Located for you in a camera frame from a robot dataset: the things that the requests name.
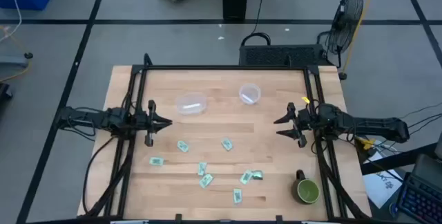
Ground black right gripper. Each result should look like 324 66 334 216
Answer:
273 102 318 149

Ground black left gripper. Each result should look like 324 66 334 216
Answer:
135 100 173 148

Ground oval clear plastic container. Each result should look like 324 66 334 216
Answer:
175 91 209 116

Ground round clear plastic container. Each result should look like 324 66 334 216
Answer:
238 82 262 106

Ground green ceramic mug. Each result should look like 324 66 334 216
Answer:
291 169 321 205

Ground black perforated computer case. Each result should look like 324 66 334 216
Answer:
238 44 326 67

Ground white printed paper sheet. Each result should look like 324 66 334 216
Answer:
362 150 404 209

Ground black metal beam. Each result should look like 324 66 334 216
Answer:
360 142 439 176

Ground dark grey monitor base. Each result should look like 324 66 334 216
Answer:
412 137 442 187

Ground backlit black keyboard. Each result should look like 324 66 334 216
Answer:
396 172 442 224

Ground grey bar with black caster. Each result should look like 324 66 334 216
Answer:
0 52 35 68

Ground yellow cable connector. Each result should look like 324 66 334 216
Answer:
358 138 376 151

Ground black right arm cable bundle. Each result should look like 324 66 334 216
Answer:
311 132 367 220

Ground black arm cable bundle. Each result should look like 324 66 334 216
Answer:
311 132 367 220
81 134 136 217

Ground black aluminium table frame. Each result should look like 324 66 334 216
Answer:
77 53 372 224

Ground black left arm cable bundle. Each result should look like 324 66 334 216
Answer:
81 134 136 217

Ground black looped power cable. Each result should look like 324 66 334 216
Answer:
240 0 272 48

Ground black wire floor fan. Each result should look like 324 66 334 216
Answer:
316 0 365 69

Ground yellow cord with black foot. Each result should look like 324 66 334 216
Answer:
338 0 381 81

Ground black floor cables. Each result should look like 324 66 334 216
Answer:
374 102 442 149

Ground orange floor cable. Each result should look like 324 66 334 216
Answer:
0 25 32 83

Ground white thin cable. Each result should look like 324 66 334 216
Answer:
0 0 23 44

